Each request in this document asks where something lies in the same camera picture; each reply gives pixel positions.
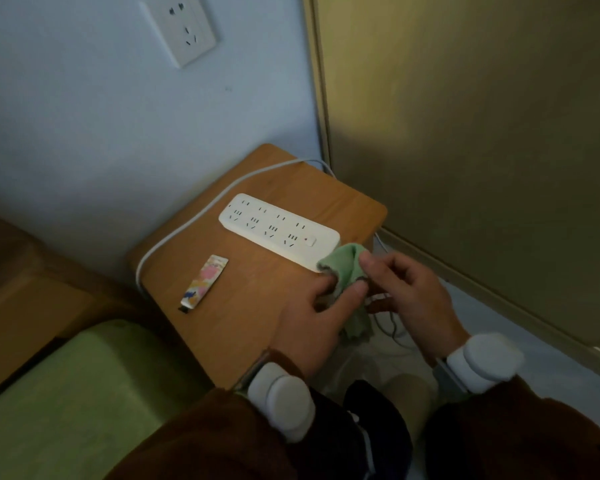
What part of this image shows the white right wrist tracker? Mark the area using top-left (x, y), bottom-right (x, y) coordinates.
top-left (432, 332), bottom-right (526, 395)

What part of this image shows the green cleaning cloth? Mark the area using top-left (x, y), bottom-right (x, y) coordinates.
top-left (317, 243), bottom-right (376, 341)

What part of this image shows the white power cable with plug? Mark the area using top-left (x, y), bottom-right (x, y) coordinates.
top-left (135, 158), bottom-right (411, 351)

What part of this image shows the person's left leg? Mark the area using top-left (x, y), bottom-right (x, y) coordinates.
top-left (289, 379), bottom-right (415, 480)

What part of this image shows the person's right forearm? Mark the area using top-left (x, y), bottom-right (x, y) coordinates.
top-left (425, 377), bottom-right (600, 480)

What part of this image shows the white power strip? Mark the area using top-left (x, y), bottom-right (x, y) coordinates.
top-left (217, 193), bottom-right (341, 273)

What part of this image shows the white left wrist tracker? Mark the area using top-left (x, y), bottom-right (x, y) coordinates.
top-left (232, 350), bottom-right (317, 444)

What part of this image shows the beige wardrobe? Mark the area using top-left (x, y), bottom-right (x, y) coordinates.
top-left (302, 0), bottom-right (600, 385)

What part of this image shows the person's right hand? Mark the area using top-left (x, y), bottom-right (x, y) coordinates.
top-left (358, 250), bottom-right (472, 368)

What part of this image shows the person's left forearm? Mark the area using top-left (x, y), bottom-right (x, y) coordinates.
top-left (105, 387), bottom-right (301, 480)

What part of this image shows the small wooden bedside table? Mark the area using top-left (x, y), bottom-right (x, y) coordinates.
top-left (126, 143), bottom-right (389, 391)

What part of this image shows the beige left slipper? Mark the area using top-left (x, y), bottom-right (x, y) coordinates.
top-left (379, 373), bottom-right (436, 441)

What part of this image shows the green bed sheet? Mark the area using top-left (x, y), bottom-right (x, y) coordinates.
top-left (0, 319), bottom-right (213, 480)

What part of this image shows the person's left hand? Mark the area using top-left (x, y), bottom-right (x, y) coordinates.
top-left (269, 272), bottom-right (370, 381)

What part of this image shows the wooden bed frame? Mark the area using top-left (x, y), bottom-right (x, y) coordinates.
top-left (0, 209), bottom-right (141, 405)

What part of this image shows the white wall socket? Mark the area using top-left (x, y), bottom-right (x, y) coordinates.
top-left (139, 0), bottom-right (219, 69)

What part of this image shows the white wrist tracker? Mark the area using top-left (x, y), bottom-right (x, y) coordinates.
top-left (432, 332), bottom-right (526, 395)
top-left (232, 350), bottom-right (317, 444)

